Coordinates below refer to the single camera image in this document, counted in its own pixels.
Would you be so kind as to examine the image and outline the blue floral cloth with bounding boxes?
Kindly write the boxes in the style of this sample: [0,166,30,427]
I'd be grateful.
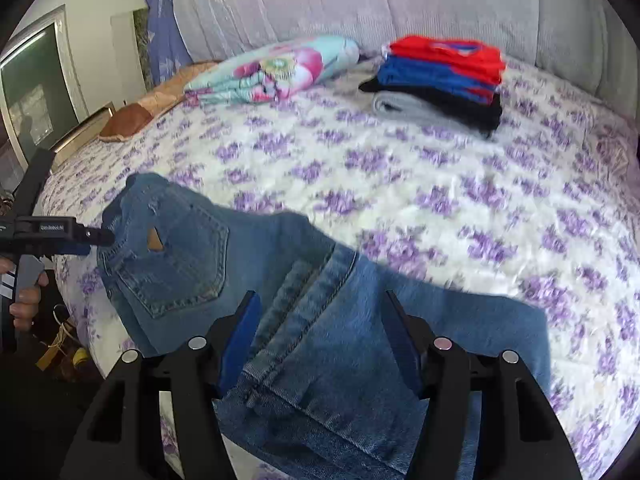
[144,0,193,86]

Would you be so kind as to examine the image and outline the wooden hanger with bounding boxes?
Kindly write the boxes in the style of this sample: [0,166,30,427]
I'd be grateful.
[35,305,93,381]

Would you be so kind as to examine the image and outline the folded red garment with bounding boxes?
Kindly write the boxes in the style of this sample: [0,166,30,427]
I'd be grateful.
[382,35,507,86]

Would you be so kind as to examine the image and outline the folded black garment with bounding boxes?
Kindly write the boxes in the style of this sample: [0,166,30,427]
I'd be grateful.
[359,77,503,141]

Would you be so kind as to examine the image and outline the framed mirror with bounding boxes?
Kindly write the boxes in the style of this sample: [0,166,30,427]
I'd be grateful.
[0,5,83,171]

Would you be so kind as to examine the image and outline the person's left hand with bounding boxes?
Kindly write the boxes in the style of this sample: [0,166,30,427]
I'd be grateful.
[10,259,50,332]

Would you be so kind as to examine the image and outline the brown orange pillow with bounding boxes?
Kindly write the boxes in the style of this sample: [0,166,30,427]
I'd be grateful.
[99,60,221,143]

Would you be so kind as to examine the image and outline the folded turquoise floral blanket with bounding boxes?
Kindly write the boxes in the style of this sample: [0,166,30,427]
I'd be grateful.
[184,35,361,107]

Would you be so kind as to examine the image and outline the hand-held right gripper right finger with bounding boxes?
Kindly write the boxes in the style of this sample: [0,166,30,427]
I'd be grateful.
[384,290,583,480]

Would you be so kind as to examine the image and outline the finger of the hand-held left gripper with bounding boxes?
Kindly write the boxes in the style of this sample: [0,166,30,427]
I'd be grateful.
[62,219,116,256]

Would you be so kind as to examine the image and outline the folded blue garment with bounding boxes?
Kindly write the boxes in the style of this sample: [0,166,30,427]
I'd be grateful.
[376,55,501,106]

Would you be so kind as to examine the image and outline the folded grey garment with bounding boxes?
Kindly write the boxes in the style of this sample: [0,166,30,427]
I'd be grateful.
[371,91,481,128]

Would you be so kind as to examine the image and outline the light wooden frame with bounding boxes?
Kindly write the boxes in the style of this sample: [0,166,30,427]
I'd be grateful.
[50,105,117,167]

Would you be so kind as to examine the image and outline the purple floral bedspread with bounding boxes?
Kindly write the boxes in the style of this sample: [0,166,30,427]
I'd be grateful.
[37,55,640,480]

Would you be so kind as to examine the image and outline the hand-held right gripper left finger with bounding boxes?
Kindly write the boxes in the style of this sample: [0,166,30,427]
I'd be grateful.
[60,290,263,480]

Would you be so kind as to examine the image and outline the blue denim pants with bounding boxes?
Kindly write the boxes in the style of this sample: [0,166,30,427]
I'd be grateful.
[96,172,553,480]

